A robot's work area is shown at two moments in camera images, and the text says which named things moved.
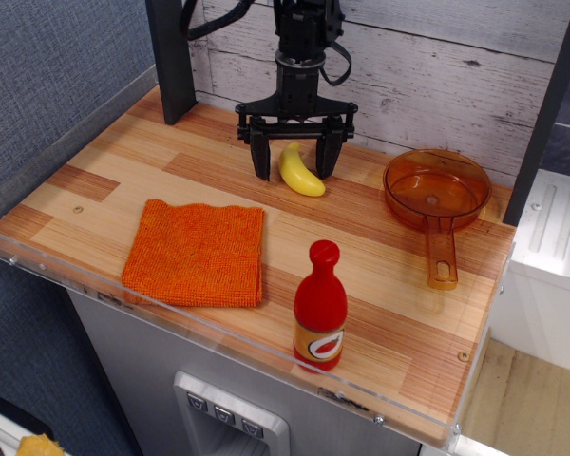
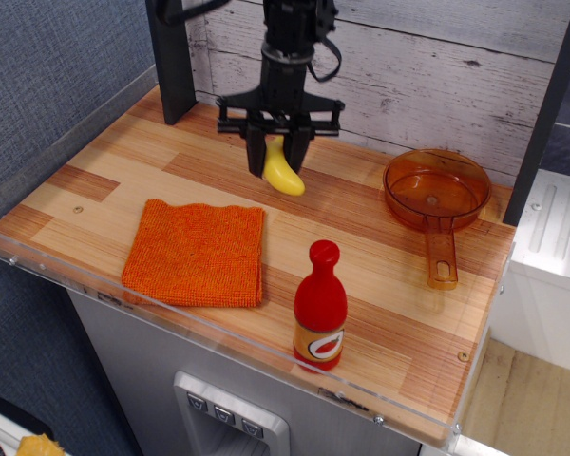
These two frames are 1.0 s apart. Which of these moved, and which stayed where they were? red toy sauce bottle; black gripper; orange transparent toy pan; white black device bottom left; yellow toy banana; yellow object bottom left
Moved: black gripper; yellow toy banana
Stayed: yellow object bottom left; white black device bottom left; orange transparent toy pan; red toy sauce bottle
